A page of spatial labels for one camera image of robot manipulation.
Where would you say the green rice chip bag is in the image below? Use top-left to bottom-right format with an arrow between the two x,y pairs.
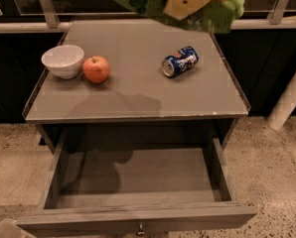
114,0 -> 245,34

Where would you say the grey cabinet with glass top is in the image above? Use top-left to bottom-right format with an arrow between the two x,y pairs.
23,19 -> 250,137

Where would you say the grey open top drawer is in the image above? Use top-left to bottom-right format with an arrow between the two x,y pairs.
17,140 -> 256,237

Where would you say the brass drawer knob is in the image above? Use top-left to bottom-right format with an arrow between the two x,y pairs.
135,223 -> 146,237

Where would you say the blue soda can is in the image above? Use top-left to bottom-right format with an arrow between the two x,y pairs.
162,46 -> 199,77

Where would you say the red apple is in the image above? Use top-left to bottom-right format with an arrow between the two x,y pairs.
82,56 -> 110,83

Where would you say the white ceramic bowl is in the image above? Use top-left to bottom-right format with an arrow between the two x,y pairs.
41,45 -> 84,79

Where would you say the translucent plastic bin corner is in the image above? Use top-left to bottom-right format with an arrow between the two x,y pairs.
0,219 -> 36,238

